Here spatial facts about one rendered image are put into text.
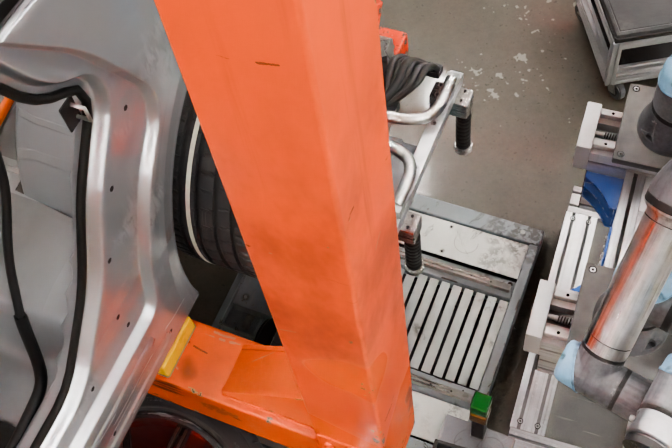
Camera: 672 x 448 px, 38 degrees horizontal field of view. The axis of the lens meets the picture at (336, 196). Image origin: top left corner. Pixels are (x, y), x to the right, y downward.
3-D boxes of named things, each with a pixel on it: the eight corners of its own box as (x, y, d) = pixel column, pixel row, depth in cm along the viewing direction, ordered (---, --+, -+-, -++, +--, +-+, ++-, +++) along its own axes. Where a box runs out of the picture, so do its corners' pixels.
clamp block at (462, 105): (435, 93, 221) (435, 78, 216) (473, 103, 218) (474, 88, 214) (428, 110, 218) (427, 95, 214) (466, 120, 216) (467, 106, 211)
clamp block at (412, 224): (382, 214, 205) (381, 201, 201) (422, 226, 203) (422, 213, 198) (374, 233, 203) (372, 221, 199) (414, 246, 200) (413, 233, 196)
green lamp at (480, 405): (474, 396, 211) (475, 389, 208) (492, 402, 210) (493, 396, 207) (468, 412, 209) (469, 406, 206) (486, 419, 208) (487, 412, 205)
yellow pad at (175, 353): (145, 306, 224) (139, 297, 220) (197, 325, 220) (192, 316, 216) (116, 359, 218) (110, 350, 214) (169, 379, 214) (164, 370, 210)
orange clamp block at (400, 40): (367, 70, 237) (380, 44, 241) (397, 78, 235) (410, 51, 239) (365, 52, 231) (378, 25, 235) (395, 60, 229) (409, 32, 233)
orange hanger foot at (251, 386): (157, 326, 239) (117, 261, 210) (353, 397, 224) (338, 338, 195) (125, 386, 231) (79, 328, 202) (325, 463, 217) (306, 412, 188)
